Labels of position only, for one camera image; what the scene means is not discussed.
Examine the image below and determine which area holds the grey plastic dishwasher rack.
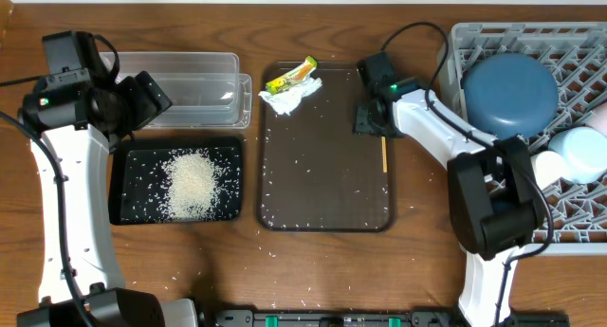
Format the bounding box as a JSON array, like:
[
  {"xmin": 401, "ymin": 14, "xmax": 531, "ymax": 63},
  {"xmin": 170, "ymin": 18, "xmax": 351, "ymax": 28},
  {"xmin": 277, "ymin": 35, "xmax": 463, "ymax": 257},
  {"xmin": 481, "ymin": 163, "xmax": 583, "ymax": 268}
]
[{"xmin": 439, "ymin": 22, "xmax": 606, "ymax": 256}]

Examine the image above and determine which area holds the clear plastic bin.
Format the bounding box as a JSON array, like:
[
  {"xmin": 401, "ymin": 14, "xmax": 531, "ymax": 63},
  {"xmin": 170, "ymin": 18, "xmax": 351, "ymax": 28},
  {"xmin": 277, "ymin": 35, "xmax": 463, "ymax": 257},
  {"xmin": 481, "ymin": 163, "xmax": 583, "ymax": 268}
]
[{"xmin": 118, "ymin": 51, "xmax": 252, "ymax": 130}]

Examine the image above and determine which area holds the dark brown serving tray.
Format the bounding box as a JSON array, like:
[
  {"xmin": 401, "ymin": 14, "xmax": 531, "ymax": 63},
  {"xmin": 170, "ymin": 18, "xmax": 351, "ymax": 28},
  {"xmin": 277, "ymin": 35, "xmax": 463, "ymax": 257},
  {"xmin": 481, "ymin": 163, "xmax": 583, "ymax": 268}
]
[{"xmin": 256, "ymin": 62, "xmax": 395, "ymax": 232}]

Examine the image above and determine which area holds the cream paper cup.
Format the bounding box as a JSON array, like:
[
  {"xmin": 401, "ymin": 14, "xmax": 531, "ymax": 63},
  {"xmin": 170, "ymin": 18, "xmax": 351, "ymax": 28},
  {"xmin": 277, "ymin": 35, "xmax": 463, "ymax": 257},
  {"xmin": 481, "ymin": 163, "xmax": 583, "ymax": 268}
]
[{"xmin": 530, "ymin": 151, "xmax": 568, "ymax": 190}]

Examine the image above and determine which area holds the yellow green snack wrapper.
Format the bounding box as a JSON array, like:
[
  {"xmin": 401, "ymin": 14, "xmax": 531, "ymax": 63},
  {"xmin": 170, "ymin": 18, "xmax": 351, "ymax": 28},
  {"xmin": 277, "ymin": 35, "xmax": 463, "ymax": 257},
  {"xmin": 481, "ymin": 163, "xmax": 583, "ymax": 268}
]
[{"xmin": 266, "ymin": 56, "xmax": 318, "ymax": 95}]

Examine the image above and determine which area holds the pink white cup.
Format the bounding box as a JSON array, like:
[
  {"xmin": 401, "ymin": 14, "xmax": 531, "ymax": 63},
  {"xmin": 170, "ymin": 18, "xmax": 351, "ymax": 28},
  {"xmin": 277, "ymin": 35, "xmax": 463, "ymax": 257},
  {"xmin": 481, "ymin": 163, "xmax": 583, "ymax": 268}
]
[{"xmin": 586, "ymin": 102, "xmax": 607, "ymax": 136}]

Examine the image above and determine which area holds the silver foil wrapper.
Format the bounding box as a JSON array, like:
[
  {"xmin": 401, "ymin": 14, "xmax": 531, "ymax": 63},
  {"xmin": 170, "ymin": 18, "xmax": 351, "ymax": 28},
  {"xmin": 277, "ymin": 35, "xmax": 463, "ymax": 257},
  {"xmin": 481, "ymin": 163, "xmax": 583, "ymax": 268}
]
[{"xmin": 259, "ymin": 78, "xmax": 322, "ymax": 116}]

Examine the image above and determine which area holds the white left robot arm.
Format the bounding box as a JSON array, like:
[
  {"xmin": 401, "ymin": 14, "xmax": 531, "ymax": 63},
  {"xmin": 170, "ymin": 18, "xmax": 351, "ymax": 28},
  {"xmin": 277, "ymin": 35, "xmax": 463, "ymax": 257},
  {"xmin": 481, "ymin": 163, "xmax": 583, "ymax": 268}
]
[{"xmin": 16, "ymin": 69, "xmax": 198, "ymax": 326}]

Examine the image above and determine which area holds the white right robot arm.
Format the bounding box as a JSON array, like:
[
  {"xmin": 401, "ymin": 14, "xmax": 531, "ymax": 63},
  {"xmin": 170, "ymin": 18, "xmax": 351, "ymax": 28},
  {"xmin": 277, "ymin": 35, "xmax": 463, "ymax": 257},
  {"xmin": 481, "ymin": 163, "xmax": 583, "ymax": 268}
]
[{"xmin": 354, "ymin": 77, "xmax": 543, "ymax": 326}]

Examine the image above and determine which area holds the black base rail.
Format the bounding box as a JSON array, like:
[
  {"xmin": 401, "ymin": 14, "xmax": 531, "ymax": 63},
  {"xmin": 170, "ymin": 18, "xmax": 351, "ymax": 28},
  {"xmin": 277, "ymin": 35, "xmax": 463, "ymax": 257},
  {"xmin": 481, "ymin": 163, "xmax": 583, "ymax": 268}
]
[{"xmin": 203, "ymin": 309, "xmax": 570, "ymax": 327}]

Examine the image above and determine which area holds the black waste tray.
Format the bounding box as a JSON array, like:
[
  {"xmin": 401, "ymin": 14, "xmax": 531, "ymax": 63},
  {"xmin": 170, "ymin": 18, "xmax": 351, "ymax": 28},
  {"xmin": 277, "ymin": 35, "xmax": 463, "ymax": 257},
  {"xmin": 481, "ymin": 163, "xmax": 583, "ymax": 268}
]
[{"xmin": 108, "ymin": 136, "xmax": 243, "ymax": 226}]

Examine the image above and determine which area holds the light blue small bowl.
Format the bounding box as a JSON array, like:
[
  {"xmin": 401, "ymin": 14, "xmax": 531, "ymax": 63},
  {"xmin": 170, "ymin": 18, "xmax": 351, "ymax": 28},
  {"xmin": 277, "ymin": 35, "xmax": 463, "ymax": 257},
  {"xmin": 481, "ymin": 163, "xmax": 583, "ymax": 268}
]
[{"xmin": 548, "ymin": 127, "xmax": 606, "ymax": 184}]

